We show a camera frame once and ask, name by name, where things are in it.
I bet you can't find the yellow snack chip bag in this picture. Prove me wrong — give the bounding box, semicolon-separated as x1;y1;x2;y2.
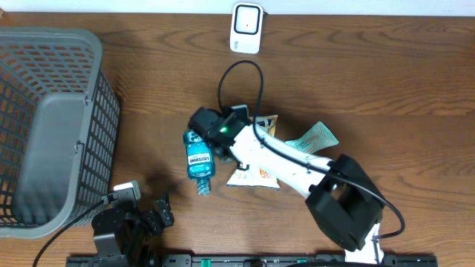
226;115;280;190

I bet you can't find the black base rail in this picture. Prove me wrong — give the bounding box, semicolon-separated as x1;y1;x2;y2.
66;253;439;267

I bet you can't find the grey plastic mesh basket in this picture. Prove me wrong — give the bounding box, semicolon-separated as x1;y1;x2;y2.
1;27;120;239

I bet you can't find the white barcode scanner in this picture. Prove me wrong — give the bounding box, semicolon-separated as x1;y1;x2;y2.
229;2;263;54

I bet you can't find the blue Listerine mouthwash bottle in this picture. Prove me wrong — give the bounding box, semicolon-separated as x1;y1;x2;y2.
183;131;215;196

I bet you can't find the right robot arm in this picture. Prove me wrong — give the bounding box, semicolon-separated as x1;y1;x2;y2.
188;108;384;264

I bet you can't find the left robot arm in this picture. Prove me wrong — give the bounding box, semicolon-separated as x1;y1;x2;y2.
88;188;174;267

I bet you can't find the pale green snack packet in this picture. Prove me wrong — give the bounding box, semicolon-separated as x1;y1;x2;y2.
285;122;339;154

